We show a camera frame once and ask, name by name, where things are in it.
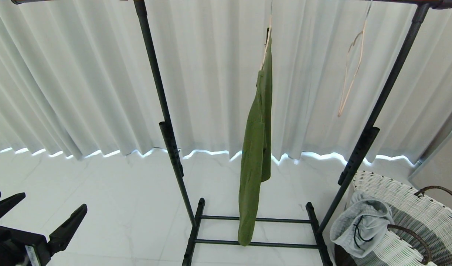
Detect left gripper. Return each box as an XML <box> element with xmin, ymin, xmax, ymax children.
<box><xmin>0</xmin><ymin>192</ymin><xmax>88</xmax><ymax>266</ymax></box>

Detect pale grey shorts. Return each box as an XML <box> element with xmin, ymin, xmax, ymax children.
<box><xmin>329</xmin><ymin>190</ymin><xmax>395</xmax><ymax>258</ymax></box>

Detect pink clothes hanger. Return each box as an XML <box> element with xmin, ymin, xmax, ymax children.
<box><xmin>261</xmin><ymin>0</ymin><xmax>273</xmax><ymax>71</ymax></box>
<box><xmin>337</xmin><ymin>0</ymin><xmax>373</xmax><ymax>118</ymax></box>

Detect green shirt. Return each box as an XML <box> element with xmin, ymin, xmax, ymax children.
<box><xmin>238</xmin><ymin>35</ymin><xmax>273</xmax><ymax>247</ymax></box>

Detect white laundry basket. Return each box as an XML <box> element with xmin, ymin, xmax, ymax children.
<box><xmin>334</xmin><ymin>171</ymin><xmax>452</xmax><ymax>266</ymax></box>

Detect black clothes rack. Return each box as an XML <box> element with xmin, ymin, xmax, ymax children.
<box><xmin>11</xmin><ymin>0</ymin><xmax>452</xmax><ymax>266</ymax></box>

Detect white curtain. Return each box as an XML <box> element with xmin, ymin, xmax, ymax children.
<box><xmin>0</xmin><ymin>0</ymin><xmax>452</xmax><ymax>166</ymax></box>

